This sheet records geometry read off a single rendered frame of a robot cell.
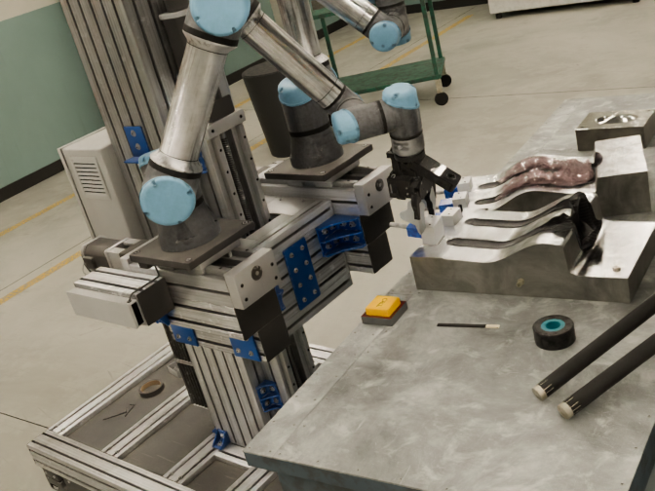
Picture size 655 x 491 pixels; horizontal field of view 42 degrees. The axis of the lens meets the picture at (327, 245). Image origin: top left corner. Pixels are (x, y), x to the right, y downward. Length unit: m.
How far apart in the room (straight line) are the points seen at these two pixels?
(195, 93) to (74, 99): 5.99
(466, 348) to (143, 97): 1.01
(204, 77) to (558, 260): 0.83
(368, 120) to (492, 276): 0.45
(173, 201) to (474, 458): 0.81
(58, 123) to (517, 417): 6.43
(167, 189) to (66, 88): 5.94
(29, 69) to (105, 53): 5.30
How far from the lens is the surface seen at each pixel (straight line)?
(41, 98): 7.57
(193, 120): 1.80
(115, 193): 2.39
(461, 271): 1.96
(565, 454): 1.48
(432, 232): 2.01
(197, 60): 1.77
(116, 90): 2.27
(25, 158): 7.46
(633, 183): 2.21
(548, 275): 1.88
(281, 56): 1.92
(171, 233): 2.00
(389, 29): 2.18
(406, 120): 1.86
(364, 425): 1.63
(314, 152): 2.31
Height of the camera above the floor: 1.75
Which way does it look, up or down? 23 degrees down
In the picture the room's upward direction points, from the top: 15 degrees counter-clockwise
